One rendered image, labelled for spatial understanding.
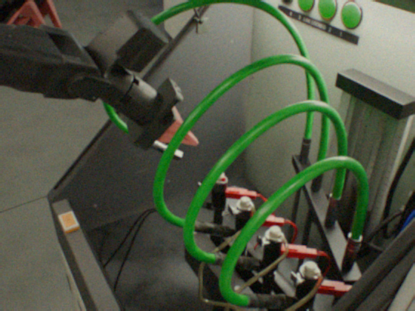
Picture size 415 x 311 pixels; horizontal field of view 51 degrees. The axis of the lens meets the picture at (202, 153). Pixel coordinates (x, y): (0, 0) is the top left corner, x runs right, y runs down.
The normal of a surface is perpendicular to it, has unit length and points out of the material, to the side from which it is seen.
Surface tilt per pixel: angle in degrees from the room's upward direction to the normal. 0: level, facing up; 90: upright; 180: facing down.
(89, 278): 0
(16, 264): 0
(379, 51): 90
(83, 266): 0
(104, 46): 55
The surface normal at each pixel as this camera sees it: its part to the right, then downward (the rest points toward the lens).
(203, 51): 0.50, 0.50
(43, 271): 0.01, -0.82
